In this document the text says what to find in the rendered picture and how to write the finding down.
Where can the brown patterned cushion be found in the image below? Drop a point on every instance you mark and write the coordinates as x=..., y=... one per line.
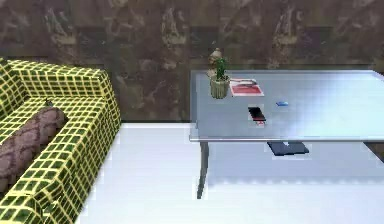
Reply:
x=30, y=136

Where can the grey glass top table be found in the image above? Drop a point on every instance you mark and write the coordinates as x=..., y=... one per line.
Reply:
x=326, y=110

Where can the tan small statue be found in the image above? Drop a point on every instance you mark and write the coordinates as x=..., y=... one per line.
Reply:
x=214, y=60

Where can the black phone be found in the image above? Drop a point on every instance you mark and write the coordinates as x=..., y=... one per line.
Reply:
x=256, y=113

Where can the dark blue flat object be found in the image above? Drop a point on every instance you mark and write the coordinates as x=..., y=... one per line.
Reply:
x=288, y=148

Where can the red and white book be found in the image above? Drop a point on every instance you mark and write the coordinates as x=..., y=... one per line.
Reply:
x=246, y=89

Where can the small blue flat object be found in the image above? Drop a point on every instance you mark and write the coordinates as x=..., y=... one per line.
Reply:
x=282, y=103

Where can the green plant in ribbed pot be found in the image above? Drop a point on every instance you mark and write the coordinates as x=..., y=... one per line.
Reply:
x=219, y=86

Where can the green yellow checked sofa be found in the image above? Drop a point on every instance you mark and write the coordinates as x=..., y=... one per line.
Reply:
x=76, y=133

